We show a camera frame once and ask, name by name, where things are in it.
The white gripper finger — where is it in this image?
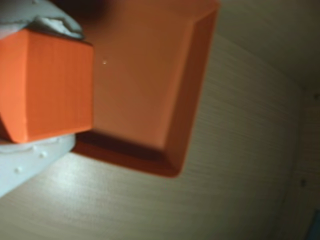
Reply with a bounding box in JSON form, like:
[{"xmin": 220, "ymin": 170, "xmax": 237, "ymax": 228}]
[
  {"xmin": 0, "ymin": 0, "xmax": 85, "ymax": 40},
  {"xmin": 0, "ymin": 133, "xmax": 76, "ymax": 199}
]

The orange cube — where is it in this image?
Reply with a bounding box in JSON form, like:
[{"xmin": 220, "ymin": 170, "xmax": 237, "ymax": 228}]
[{"xmin": 0, "ymin": 28, "xmax": 95, "ymax": 144}]

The orange plastic box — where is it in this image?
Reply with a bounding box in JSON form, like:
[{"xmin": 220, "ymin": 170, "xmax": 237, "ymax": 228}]
[{"xmin": 58, "ymin": 0, "xmax": 221, "ymax": 179}]

